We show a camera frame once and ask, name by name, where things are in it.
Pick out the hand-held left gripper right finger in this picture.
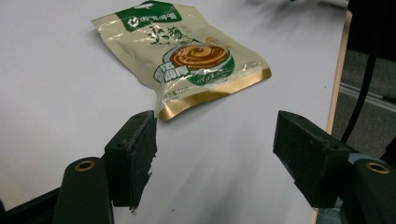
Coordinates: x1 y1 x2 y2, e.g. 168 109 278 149
272 109 352 209

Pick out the beige and green snack packet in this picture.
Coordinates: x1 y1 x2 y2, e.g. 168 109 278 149
91 0 273 122

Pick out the grey metal rail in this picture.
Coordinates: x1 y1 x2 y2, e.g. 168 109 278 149
339 81 396 114

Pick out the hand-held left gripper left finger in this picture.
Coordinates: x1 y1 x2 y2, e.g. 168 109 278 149
104 109 158 214

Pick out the black cable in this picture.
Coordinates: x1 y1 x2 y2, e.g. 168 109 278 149
340 49 378 145

